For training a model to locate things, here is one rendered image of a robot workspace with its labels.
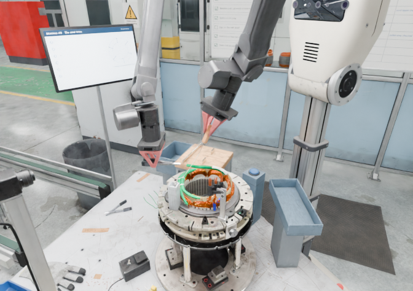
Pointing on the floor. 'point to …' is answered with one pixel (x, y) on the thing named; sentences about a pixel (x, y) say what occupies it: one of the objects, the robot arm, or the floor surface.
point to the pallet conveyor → (75, 182)
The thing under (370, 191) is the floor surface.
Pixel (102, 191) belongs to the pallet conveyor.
